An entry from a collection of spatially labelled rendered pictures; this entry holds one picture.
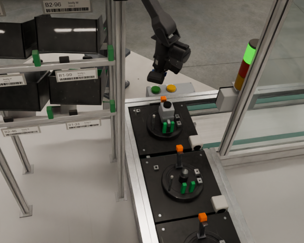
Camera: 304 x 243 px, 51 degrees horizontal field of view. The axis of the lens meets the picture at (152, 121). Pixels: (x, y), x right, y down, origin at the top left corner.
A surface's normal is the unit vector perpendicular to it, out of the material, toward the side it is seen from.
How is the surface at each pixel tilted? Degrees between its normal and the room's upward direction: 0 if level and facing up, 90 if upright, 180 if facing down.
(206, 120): 0
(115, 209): 0
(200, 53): 0
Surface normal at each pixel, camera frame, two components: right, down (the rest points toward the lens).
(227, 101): 0.21, 0.74
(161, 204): 0.07, -0.67
